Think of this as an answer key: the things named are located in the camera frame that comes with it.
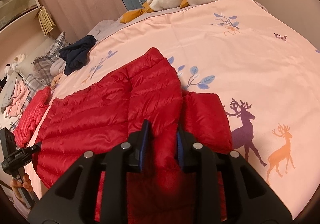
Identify red down jacket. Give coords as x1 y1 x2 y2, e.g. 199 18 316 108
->
13 86 52 148
34 48 232 223

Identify pink clothes pile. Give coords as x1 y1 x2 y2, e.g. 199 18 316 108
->
5 80 30 118

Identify person left hand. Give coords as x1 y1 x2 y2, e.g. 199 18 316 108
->
10 173 33 202

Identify folded red down jacket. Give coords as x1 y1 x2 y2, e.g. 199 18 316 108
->
13 86 52 148

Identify plaid pillow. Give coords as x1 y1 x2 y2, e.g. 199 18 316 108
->
10 31 70 129

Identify orange cloth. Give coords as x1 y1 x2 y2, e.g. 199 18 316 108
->
50 73 63 91

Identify small plush toys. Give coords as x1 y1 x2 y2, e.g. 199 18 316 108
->
4 54 26 78

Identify beige pillow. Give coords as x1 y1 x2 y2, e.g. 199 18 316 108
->
15 37 54 78

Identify light grey garment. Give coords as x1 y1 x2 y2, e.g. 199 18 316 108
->
50 58 66 77

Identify navy blue garment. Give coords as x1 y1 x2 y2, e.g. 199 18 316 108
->
59 35 97 76

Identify pink deer print duvet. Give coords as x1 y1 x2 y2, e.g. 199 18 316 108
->
26 0 319 217

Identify yellow tassel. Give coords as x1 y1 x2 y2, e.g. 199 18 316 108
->
37 6 55 36

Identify white shelf unit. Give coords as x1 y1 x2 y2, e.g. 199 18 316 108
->
1 0 40 31

